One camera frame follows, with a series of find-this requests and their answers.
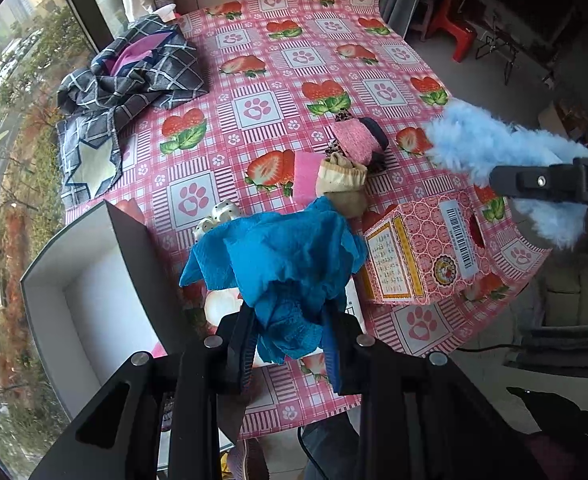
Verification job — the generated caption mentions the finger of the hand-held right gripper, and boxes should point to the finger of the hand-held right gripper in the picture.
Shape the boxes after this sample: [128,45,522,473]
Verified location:
[489,156,588,209]

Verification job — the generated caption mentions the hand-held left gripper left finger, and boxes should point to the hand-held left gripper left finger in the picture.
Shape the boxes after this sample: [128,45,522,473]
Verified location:
[28,307,260,480]

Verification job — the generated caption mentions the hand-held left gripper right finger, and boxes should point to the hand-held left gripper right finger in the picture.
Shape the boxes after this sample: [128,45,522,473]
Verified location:
[323,305,546,480]

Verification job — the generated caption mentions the light blue fluffy cloth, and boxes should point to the light blue fluffy cloth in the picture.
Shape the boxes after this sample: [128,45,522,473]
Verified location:
[424,99,588,251]

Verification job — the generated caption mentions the blue lace cloth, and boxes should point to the blue lace cloth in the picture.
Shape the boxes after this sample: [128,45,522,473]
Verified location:
[179,195,368,365]

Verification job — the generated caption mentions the white polka dot cloth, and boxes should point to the white polka dot cloth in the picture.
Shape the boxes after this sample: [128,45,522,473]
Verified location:
[192,201,237,243]

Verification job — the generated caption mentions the grey box with white inside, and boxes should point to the grey box with white inside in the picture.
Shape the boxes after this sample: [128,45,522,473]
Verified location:
[20,199,240,453]

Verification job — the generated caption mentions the plain pink cloth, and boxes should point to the plain pink cloth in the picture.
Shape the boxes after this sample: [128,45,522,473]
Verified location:
[292,151,325,202]

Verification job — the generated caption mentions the fruit print snack packet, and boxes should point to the fruit print snack packet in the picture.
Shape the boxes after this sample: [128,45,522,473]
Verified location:
[204,280,367,376]

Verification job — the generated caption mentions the pink patterned tissue box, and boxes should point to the pink patterned tissue box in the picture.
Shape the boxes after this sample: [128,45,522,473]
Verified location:
[361,191,490,306]

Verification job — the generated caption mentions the black folding stand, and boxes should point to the black folding stand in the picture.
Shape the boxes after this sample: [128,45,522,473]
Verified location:
[474,15,521,86]

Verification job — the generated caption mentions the beige sock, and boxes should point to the beige sock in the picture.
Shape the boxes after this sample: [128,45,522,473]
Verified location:
[315,154,370,218]

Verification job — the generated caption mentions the red plastic stool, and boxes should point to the red plastic stool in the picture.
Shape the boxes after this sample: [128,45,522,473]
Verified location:
[426,0,477,63]

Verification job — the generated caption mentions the denim cloth with star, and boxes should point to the denim cloth with star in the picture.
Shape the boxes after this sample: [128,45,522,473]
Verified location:
[56,107,125,208]

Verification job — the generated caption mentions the dark plaid cloth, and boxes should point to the dark plaid cloth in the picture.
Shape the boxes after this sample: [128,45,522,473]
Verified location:
[56,15,210,113]

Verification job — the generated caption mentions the strawberry print pink tablecloth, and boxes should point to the strawberry print pink tablecloth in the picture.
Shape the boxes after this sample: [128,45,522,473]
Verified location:
[61,0,550,441]

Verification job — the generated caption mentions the purple cloth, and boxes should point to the purple cloth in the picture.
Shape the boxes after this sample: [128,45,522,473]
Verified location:
[108,35,167,76]

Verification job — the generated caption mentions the black cable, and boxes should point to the black cable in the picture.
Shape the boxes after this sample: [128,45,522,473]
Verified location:
[298,424,322,480]

